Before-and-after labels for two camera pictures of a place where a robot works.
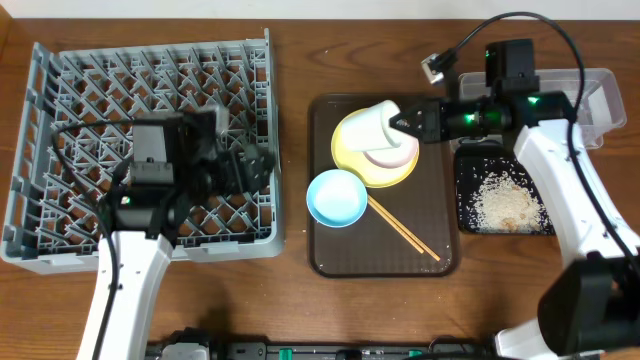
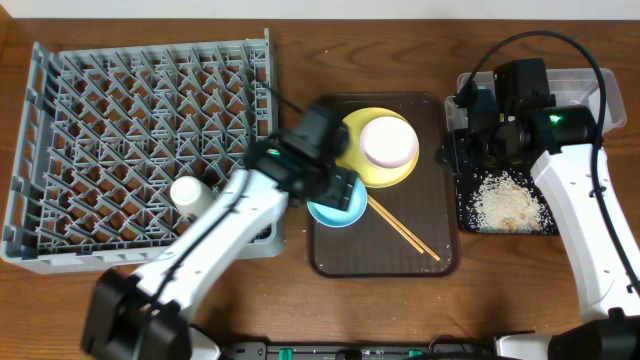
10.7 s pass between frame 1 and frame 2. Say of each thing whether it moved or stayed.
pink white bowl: stayed
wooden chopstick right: stayed
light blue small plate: stayed
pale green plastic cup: moved
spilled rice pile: stayed
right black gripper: moved
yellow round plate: stayed
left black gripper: moved
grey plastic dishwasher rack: stayed
